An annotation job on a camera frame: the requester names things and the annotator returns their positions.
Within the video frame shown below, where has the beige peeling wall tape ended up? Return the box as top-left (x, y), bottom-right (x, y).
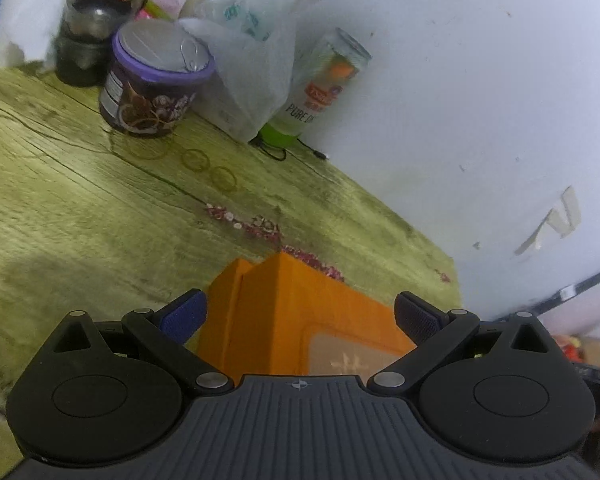
top-left (514, 186), bottom-right (581, 256)

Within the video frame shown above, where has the green and silver beer can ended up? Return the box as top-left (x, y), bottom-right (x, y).
top-left (257, 27), bottom-right (372, 150)

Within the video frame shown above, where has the white plastic bag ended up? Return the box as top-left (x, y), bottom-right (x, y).
top-left (177, 0), bottom-right (343, 143)

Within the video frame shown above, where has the orange box lid with picture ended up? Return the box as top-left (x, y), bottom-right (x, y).
top-left (240, 252), bottom-right (418, 377)

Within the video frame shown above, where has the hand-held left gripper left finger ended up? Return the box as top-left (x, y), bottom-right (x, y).
top-left (50, 288), bottom-right (233, 396)

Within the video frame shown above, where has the dark jar with red lid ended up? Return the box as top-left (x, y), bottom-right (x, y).
top-left (55, 0), bottom-right (148, 88)

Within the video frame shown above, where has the white paper towel roll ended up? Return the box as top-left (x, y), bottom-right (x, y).
top-left (0, 0), bottom-right (86, 68)

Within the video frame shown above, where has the long black flat box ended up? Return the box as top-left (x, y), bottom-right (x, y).
top-left (495, 267), bottom-right (600, 321)

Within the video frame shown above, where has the brown jar with purple lid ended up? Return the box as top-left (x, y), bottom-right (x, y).
top-left (99, 21), bottom-right (216, 138)

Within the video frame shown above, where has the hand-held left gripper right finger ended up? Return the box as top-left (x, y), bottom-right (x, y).
top-left (369, 291), bottom-right (551, 396)

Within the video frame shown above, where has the small yellow rubber band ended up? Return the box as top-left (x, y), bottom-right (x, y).
top-left (210, 166), bottom-right (238, 191)
top-left (181, 149), bottom-right (211, 171)

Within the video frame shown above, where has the red plastic bag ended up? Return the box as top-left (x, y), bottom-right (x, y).
top-left (550, 332), bottom-right (588, 363)

